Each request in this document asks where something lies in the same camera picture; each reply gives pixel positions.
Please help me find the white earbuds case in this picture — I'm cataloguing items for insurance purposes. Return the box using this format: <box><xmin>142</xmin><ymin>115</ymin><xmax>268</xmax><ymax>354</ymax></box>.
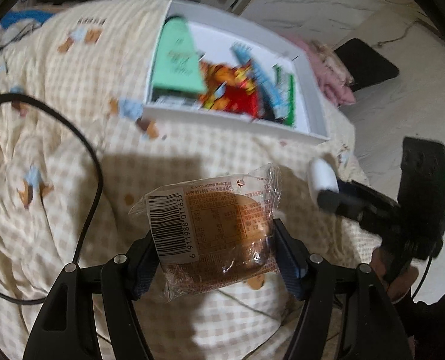
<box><xmin>307</xmin><ymin>158</ymin><xmax>339</xmax><ymax>205</ymax></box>

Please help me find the blue toothpaste box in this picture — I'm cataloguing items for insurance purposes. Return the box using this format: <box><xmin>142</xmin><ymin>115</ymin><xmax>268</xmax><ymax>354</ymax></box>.
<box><xmin>230</xmin><ymin>43</ymin><xmax>287</xmax><ymax>119</ymax></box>

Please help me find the packaged orange bread bun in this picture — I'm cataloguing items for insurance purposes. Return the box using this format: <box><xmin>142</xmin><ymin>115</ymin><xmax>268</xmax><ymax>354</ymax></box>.
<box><xmin>129</xmin><ymin>163</ymin><xmax>281</xmax><ymax>301</ymax></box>

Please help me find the green snack bar packet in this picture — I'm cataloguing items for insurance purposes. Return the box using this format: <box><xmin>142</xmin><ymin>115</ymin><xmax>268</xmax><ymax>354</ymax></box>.
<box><xmin>273</xmin><ymin>64</ymin><xmax>296</xmax><ymax>128</ymax></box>

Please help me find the red yellow chip bag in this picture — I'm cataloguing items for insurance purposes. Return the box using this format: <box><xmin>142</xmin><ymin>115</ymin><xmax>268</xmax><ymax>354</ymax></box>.
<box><xmin>199</xmin><ymin>60</ymin><xmax>260</xmax><ymax>119</ymax></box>

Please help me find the white black snack packet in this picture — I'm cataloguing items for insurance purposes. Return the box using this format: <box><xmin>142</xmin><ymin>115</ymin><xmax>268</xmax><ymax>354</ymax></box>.
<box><xmin>152</xmin><ymin>88</ymin><xmax>202</xmax><ymax>111</ymax></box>

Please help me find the green hand cream tube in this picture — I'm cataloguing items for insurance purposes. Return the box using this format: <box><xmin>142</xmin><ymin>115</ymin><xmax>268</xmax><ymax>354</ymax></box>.
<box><xmin>152</xmin><ymin>16</ymin><xmax>207</xmax><ymax>95</ymax></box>

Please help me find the person's right hand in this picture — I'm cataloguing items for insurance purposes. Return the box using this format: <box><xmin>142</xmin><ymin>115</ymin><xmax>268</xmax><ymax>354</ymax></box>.
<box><xmin>370</xmin><ymin>247</ymin><xmax>419</xmax><ymax>303</ymax></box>

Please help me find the pink folded blanket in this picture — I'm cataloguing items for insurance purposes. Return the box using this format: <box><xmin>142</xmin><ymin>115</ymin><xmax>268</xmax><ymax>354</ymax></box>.
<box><xmin>286</xmin><ymin>36</ymin><xmax>356</xmax><ymax>107</ymax></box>

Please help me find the black office chair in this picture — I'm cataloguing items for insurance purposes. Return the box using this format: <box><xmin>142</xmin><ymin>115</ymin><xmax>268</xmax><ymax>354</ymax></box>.
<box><xmin>335</xmin><ymin>38</ymin><xmax>400</xmax><ymax>92</ymax></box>

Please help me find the beige checkered puppy duvet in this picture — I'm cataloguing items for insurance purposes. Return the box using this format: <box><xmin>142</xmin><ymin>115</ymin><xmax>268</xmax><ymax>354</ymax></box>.
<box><xmin>0</xmin><ymin>0</ymin><xmax>377</xmax><ymax>359</ymax></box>

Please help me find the white shallow cardboard box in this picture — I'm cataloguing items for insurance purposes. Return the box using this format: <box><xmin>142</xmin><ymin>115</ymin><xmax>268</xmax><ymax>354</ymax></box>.
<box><xmin>143</xmin><ymin>0</ymin><xmax>329</xmax><ymax>145</ymax></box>

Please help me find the thick black cable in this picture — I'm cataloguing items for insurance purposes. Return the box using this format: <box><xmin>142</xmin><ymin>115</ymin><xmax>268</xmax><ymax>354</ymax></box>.
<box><xmin>0</xmin><ymin>92</ymin><xmax>105</xmax><ymax>305</ymax></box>

